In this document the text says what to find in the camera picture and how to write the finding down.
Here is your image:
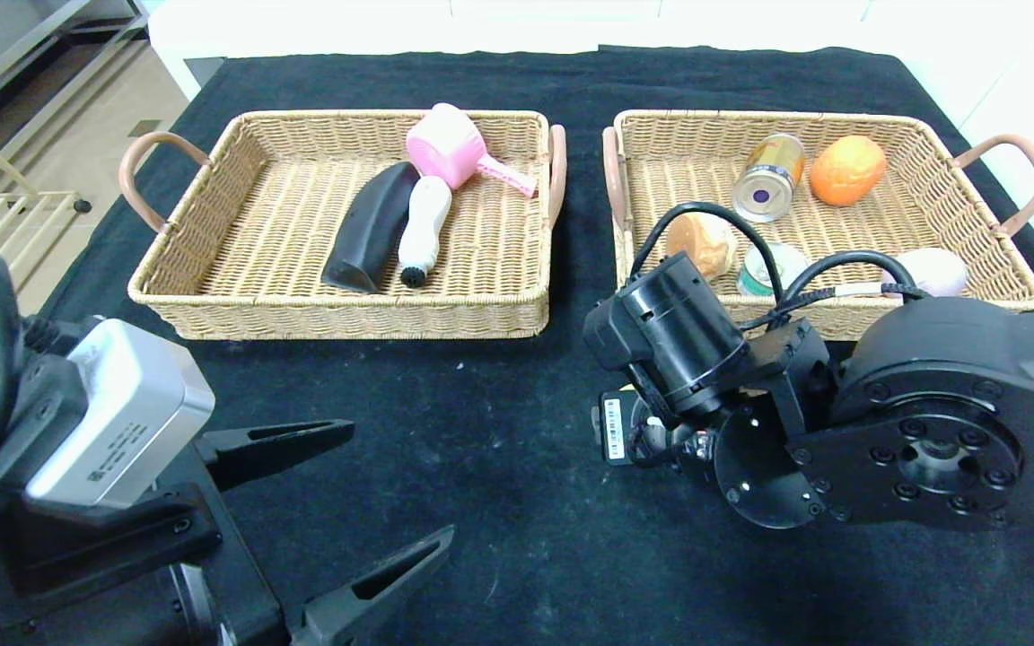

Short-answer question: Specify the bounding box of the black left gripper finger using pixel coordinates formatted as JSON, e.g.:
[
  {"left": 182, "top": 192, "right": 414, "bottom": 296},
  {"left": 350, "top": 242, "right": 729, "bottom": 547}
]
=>
[
  {"left": 290, "top": 524, "right": 457, "bottom": 646},
  {"left": 195, "top": 418, "right": 355, "bottom": 493}
]

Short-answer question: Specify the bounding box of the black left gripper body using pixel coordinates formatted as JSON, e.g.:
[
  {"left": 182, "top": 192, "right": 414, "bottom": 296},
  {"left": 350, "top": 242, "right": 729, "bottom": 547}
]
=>
[{"left": 119, "top": 440, "right": 293, "bottom": 646}]

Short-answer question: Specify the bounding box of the black leather pouch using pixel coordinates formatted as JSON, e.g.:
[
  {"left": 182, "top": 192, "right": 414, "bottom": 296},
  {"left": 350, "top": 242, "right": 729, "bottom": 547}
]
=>
[{"left": 321, "top": 161, "right": 421, "bottom": 294}]

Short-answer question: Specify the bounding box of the brown cream puff bread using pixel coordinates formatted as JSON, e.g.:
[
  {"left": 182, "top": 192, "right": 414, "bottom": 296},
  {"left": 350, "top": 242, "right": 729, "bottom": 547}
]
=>
[{"left": 666, "top": 212, "right": 739, "bottom": 279}]

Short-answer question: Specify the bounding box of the green pull-tab tin can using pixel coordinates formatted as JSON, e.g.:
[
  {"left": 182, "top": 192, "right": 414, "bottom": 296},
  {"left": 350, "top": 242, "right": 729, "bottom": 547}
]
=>
[{"left": 737, "top": 242, "right": 811, "bottom": 297}]

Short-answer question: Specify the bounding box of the golden drink can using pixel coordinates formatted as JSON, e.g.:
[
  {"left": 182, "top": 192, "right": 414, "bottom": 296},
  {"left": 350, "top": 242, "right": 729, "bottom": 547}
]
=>
[{"left": 732, "top": 133, "right": 807, "bottom": 223}]

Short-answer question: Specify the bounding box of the black table cloth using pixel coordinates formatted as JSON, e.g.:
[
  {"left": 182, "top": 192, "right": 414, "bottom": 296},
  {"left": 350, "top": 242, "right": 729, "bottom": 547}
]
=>
[{"left": 0, "top": 47, "right": 1034, "bottom": 646}]

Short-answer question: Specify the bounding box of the pink plastic scoop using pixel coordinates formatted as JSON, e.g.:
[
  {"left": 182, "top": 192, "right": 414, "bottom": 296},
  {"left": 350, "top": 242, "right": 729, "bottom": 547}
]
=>
[{"left": 406, "top": 102, "right": 539, "bottom": 198}]

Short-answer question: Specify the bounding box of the beige wooden rack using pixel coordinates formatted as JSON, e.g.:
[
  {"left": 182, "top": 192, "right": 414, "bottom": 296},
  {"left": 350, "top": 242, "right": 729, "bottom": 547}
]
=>
[{"left": 0, "top": 103, "right": 94, "bottom": 360}]

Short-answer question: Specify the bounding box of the orange fruit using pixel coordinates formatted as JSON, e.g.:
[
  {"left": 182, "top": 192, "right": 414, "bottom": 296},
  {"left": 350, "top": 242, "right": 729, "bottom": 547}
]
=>
[{"left": 809, "top": 135, "right": 888, "bottom": 207}]

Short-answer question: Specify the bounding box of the pale pink round bun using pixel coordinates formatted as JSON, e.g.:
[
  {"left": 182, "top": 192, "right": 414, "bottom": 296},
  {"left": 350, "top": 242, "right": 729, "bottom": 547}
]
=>
[{"left": 892, "top": 247, "right": 968, "bottom": 298}]

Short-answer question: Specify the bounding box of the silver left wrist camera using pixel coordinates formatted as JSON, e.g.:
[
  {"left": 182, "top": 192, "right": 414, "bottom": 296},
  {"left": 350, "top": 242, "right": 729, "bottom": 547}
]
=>
[{"left": 25, "top": 319, "right": 215, "bottom": 508}]

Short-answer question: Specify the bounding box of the woven wicker basket with handles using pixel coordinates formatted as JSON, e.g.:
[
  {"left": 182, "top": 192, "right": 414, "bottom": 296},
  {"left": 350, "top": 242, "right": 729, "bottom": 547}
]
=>
[
  {"left": 602, "top": 109, "right": 1034, "bottom": 342},
  {"left": 120, "top": 109, "right": 568, "bottom": 342}
]

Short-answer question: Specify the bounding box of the black right camera cable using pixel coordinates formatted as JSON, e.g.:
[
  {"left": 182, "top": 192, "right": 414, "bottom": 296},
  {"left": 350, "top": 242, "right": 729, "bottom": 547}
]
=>
[{"left": 629, "top": 202, "right": 931, "bottom": 328}]

